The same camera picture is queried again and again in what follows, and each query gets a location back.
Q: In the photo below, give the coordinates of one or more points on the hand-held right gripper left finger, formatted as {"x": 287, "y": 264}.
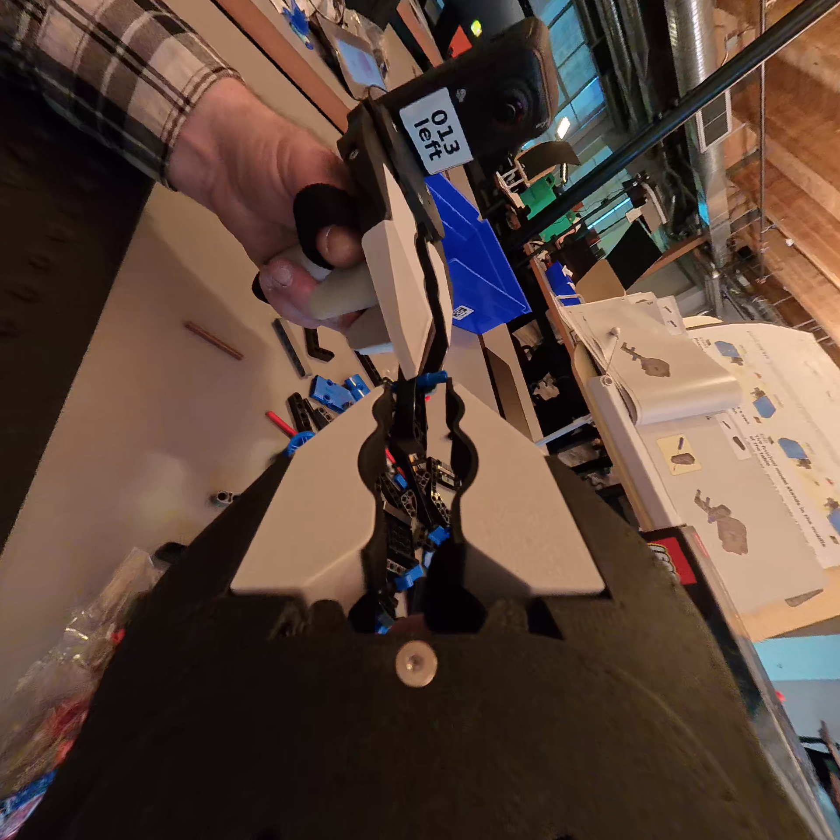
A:
{"x": 308, "y": 525}

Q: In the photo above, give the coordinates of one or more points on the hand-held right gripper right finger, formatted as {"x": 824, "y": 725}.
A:
{"x": 531, "y": 525}

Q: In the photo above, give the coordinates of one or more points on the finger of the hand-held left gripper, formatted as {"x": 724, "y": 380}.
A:
{"x": 403, "y": 289}
{"x": 443, "y": 302}

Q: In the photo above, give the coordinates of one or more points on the blue axle pin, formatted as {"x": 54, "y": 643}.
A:
{"x": 433, "y": 377}

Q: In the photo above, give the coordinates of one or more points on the blue angled shell panel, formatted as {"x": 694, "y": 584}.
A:
{"x": 327, "y": 392}

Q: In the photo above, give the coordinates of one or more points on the person's left forearm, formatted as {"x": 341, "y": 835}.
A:
{"x": 98, "y": 65}

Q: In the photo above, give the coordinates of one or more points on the grey desk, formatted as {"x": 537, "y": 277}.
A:
{"x": 164, "y": 426}

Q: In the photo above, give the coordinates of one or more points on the person's left hand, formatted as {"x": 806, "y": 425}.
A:
{"x": 249, "y": 177}

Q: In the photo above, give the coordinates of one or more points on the blue plastic bin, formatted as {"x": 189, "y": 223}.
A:
{"x": 479, "y": 275}

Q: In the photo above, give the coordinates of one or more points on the blue wheel hub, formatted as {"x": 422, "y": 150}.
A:
{"x": 298, "y": 441}

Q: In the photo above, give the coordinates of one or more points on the long black beam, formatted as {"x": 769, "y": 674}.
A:
{"x": 369, "y": 369}

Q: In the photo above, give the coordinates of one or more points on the small grey connector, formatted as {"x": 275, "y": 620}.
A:
{"x": 223, "y": 497}

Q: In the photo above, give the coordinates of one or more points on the red axle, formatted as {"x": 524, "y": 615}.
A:
{"x": 281, "y": 423}

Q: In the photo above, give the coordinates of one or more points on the blue curved shell panel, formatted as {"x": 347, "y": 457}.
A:
{"x": 358, "y": 386}

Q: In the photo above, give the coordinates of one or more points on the green panel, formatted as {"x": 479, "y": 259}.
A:
{"x": 539, "y": 193}

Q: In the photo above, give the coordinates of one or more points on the dark grey beam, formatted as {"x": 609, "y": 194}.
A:
{"x": 290, "y": 348}

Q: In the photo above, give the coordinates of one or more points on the tablet with lit screen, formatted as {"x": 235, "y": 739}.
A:
{"x": 358, "y": 62}

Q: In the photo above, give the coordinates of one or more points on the black steel pillar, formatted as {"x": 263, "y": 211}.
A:
{"x": 656, "y": 124}

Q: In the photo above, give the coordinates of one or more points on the brown axle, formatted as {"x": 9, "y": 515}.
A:
{"x": 213, "y": 340}

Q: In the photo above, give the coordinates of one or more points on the open instruction booklet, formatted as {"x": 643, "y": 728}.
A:
{"x": 669, "y": 374}

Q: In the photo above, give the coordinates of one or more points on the brown wooden board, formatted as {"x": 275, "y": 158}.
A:
{"x": 282, "y": 59}

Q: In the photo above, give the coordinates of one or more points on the printed toy set box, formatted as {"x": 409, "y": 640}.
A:
{"x": 722, "y": 623}

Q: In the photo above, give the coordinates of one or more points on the small bag of red parts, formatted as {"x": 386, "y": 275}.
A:
{"x": 65, "y": 689}

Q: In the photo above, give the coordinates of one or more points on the dark perforated panel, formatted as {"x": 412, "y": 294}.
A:
{"x": 59, "y": 295}

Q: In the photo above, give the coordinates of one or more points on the silver ceiling duct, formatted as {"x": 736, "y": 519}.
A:
{"x": 695, "y": 98}

